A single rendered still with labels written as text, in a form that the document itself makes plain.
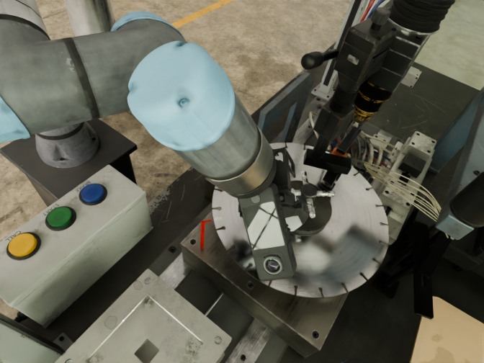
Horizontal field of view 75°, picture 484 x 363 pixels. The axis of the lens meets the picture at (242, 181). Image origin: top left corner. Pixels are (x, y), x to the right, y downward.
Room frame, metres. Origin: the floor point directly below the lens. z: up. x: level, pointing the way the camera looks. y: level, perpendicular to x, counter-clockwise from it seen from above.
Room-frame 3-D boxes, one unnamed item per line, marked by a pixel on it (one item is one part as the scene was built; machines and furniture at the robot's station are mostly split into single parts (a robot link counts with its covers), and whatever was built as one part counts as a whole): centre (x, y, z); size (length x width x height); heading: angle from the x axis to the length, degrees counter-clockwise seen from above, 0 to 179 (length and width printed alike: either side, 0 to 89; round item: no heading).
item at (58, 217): (0.25, 0.31, 0.90); 0.04 x 0.04 x 0.02
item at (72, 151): (0.53, 0.48, 0.80); 0.15 x 0.15 x 0.10
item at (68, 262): (0.24, 0.30, 0.82); 0.28 x 0.11 x 0.15; 153
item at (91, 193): (0.31, 0.28, 0.90); 0.04 x 0.04 x 0.02
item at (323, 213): (0.34, -0.12, 0.96); 0.11 x 0.11 x 0.03
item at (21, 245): (0.19, 0.34, 0.90); 0.04 x 0.04 x 0.02
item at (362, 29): (0.42, -0.13, 1.17); 0.06 x 0.05 x 0.20; 144
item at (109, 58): (0.28, 0.12, 1.23); 0.11 x 0.11 x 0.08; 39
